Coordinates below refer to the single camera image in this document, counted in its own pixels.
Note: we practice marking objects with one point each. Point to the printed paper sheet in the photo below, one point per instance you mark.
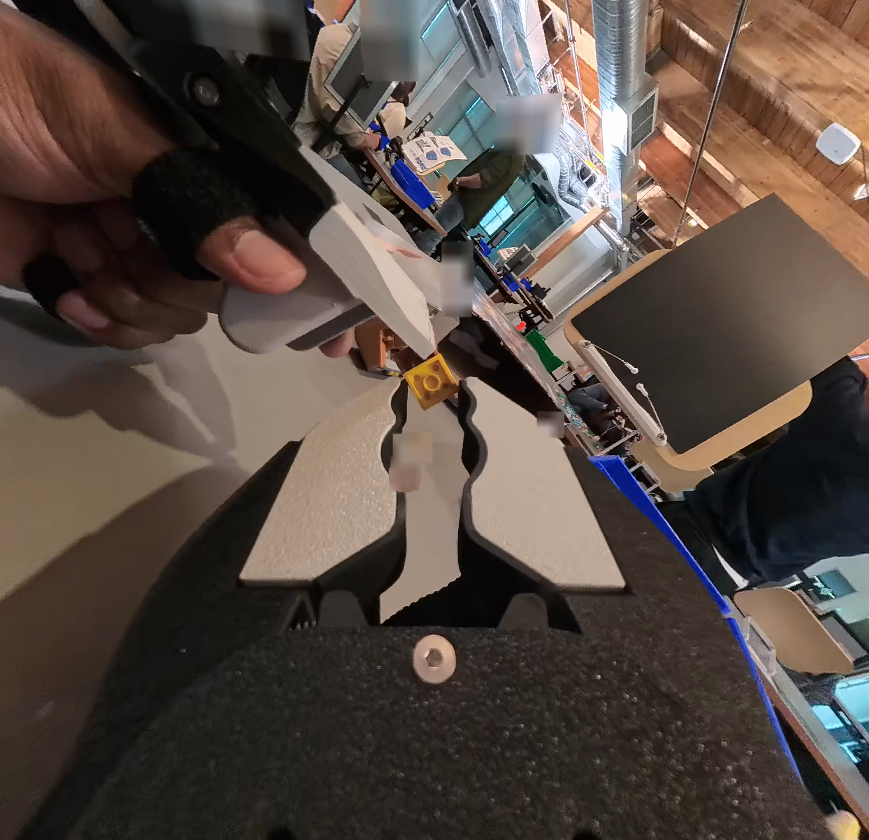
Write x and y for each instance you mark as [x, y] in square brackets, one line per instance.
[435, 152]

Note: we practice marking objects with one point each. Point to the wood-framed black screen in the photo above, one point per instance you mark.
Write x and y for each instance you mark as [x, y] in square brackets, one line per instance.
[720, 325]

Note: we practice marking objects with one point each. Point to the white screen stand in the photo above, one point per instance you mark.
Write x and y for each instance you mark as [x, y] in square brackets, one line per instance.
[632, 379]

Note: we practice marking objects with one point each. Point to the white wall device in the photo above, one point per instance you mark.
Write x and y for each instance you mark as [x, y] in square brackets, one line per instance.
[837, 143]

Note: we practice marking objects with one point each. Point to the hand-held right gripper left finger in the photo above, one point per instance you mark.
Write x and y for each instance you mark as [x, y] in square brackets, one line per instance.
[326, 508]

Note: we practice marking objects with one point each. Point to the small yellow brick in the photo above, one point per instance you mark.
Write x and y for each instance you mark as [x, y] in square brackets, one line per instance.
[433, 379]

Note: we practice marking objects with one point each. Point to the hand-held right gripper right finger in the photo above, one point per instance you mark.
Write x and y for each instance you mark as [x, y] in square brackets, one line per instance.
[543, 508]

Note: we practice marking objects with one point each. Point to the person's left hand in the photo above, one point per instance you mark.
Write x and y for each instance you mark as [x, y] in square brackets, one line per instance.
[68, 175]

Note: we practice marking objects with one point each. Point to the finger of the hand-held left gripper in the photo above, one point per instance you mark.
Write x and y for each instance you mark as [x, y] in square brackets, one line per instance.
[374, 257]

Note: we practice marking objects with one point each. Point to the silver ceiling duct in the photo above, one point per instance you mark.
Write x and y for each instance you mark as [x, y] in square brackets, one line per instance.
[625, 80]

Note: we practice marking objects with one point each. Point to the blue plastic bin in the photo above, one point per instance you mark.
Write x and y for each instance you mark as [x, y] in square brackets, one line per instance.
[638, 498]

